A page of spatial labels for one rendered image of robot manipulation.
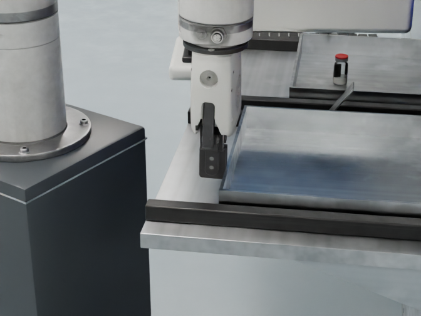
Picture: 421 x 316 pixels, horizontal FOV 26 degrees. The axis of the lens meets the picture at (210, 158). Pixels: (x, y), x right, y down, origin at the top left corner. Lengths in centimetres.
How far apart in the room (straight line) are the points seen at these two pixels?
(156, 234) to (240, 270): 157
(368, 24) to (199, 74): 100
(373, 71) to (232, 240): 59
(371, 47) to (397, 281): 57
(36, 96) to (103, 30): 338
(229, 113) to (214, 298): 149
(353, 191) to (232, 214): 17
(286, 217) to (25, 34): 44
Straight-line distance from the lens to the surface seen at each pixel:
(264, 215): 104
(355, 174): 118
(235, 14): 100
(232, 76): 102
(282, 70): 153
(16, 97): 127
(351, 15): 197
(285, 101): 134
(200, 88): 102
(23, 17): 124
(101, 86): 391
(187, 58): 177
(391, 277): 114
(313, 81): 148
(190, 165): 119
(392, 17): 198
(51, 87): 129
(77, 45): 444
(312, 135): 128
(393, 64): 157
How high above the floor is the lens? 141
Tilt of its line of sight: 26 degrees down
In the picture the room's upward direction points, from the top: straight up
